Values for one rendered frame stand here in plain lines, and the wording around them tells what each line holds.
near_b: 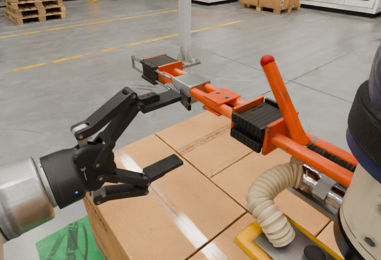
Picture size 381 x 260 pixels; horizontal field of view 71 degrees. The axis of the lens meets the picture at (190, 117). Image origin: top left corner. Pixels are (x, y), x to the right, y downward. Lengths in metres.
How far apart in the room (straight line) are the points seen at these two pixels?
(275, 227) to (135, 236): 0.59
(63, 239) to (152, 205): 0.80
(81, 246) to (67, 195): 1.27
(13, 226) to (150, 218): 0.64
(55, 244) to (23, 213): 1.33
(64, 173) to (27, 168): 0.04
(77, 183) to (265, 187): 0.27
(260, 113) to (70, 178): 0.33
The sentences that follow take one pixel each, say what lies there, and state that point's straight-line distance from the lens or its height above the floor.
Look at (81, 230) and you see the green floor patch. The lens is 1.70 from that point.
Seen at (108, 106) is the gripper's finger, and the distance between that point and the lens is 0.38.
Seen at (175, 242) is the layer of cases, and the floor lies 0.54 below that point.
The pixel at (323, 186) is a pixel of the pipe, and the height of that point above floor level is 1.00.
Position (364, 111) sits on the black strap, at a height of 1.17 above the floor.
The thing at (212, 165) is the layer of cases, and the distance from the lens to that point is 1.14.
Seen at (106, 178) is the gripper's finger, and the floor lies 1.03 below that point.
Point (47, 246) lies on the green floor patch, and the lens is 1.71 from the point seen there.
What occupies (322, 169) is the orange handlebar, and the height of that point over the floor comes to 1.04.
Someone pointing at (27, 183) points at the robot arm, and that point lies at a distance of 0.37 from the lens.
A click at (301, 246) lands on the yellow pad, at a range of 0.47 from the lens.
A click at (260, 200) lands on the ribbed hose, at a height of 0.99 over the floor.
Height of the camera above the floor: 1.31
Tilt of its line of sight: 32 degrees down
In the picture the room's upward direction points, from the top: straight up
